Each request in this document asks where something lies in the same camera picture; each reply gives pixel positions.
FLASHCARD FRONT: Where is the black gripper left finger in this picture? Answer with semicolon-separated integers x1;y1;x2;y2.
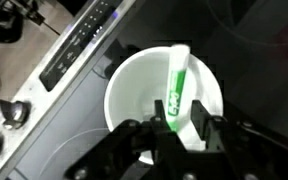
63;99;189;180

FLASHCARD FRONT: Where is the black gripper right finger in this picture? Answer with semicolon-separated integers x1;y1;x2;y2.
190;99;288;180

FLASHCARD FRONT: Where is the green and white marker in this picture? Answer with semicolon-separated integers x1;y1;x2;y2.
166;43;191;133

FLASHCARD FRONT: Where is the white and green mug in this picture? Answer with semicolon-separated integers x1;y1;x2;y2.
103;45;225;166

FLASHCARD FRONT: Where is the black glass-top stove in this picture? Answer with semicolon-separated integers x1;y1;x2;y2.
0;0;148;180

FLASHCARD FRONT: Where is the black stove control panel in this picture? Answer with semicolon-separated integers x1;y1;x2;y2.
38;0;123;93

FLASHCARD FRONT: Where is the black clamp mount frame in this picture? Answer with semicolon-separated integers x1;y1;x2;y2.
0;0;62;45

